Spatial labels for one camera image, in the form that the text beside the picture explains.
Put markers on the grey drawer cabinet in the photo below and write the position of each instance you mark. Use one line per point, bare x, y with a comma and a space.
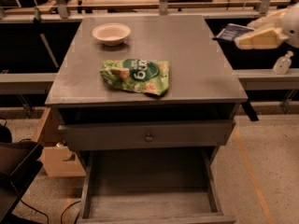
146, 119

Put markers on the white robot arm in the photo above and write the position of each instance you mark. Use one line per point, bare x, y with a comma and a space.
290, 25

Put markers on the round metal drawer knob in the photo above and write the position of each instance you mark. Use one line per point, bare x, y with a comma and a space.
148, 138

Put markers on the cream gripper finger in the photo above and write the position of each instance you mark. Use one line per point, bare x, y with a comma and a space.
274, 19
268, 38

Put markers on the white paper bowl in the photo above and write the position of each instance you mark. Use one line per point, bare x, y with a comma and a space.
111, 34

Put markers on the clear sanitizer pump bottle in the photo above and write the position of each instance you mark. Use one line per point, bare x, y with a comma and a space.
283, 63

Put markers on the dark blue rxbar wrapper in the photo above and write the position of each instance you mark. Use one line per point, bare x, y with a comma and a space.
231, 31

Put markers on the grey open middle drawer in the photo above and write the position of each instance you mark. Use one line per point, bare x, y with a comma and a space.
151, 186

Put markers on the grey top drawer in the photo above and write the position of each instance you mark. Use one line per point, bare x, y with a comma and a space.
133, 135

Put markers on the long grey background bench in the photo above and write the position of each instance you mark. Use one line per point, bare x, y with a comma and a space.
251, 80

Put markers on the green snack chip bag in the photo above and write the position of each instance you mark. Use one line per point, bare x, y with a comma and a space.
135, 75

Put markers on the cardboard box on floor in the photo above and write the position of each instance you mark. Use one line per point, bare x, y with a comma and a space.
57, 159

